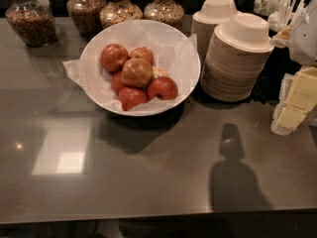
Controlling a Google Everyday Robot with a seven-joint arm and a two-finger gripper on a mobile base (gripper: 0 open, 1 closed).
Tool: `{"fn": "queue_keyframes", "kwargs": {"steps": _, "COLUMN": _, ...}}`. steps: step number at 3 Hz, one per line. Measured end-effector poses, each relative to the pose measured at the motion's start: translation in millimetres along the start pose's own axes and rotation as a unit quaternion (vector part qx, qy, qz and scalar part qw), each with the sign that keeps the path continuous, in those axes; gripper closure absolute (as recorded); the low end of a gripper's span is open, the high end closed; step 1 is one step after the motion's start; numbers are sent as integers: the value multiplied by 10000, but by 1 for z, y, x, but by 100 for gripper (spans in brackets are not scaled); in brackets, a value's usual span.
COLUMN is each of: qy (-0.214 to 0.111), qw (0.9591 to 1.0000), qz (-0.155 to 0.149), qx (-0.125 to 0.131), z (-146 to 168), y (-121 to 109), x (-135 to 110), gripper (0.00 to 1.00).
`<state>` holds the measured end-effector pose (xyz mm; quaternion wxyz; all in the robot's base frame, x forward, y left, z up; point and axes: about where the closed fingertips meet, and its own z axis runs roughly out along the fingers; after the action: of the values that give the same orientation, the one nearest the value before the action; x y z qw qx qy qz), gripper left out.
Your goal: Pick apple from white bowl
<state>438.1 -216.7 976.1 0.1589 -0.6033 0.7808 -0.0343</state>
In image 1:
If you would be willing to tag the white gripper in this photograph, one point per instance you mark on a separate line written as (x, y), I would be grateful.
(306, 40)

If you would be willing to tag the cereal glass jar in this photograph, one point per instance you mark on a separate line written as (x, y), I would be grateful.
(85, 15)
(118, 11)
(165, 11)

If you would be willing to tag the back left red apple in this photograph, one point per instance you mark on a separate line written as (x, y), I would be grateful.
(113, 57)

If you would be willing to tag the stack paper bowls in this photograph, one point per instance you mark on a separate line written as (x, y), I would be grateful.
(204, 21)
(236, 56)

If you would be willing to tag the back right red apple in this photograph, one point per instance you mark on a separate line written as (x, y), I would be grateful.
(142, 53)

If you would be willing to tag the rear stack paper bowls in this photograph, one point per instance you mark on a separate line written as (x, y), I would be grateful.
(204, 21)

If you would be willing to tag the front stack paper bowls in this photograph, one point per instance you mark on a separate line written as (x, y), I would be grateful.
(236, 56)

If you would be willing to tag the white bowl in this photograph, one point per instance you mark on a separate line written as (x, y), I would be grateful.
(178, 66)

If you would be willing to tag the red apple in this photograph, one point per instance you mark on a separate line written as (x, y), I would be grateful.
(142, 53)
(131, 97)
(113, 57)
(163, 88)
(117, 84)

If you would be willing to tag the white plastic cutlery bunch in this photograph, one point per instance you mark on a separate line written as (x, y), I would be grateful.
(285, 15)

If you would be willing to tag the red-green apple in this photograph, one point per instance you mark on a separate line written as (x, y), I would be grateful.
(137, 73)

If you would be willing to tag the left lower red apple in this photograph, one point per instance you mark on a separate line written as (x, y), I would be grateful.
(117, 84)

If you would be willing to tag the front centre red apple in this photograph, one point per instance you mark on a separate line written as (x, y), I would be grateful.
(131, 97)

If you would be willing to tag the far left cereal jar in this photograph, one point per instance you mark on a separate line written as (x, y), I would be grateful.
(32, 21)

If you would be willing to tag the front right red apple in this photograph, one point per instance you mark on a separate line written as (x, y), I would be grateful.
(163, 88)

